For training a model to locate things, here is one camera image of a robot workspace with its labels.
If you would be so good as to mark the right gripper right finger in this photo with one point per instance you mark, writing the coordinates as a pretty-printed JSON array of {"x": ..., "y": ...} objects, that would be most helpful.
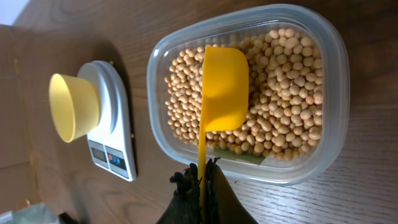
[{"x": 222, "y": 205}]

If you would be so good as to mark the white digital kitchen scale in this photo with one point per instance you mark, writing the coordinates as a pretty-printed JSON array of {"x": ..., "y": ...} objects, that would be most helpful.
[{"x": 110, "y": 142}]

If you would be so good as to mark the pale yellow bowl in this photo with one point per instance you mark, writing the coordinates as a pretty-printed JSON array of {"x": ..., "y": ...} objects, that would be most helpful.
[{"x": 74, "y": 105}]

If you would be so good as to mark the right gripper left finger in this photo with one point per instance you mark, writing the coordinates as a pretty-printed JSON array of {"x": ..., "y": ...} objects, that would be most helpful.
[{"x": 184, "y": 207}]

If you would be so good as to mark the soybeans pile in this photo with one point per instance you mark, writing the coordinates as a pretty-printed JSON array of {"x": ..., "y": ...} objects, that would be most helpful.
[{"x": 285, "y": 109}]

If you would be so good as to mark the yellow plastic measuring scoop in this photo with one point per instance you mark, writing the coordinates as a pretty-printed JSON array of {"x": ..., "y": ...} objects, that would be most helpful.
[{"x": 225, "y": 93}]

